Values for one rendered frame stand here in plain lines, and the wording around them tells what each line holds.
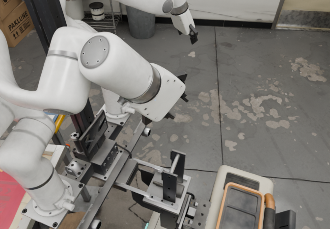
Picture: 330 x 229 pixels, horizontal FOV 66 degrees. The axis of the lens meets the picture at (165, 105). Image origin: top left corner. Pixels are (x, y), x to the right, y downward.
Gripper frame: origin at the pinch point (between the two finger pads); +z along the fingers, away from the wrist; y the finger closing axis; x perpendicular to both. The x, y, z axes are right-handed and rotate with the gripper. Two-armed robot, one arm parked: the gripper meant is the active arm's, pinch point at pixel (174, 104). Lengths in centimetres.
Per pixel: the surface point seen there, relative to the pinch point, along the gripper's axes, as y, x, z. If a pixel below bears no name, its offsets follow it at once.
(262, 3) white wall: 176, 136, 286
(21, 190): -70, 41, 23
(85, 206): -111, 61, 113
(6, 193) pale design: -74, 45, 20
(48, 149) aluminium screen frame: -54, 51, 31
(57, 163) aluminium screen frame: -54, 42, 31
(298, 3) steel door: 209, 103, 307
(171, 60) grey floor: 30, 159, 227
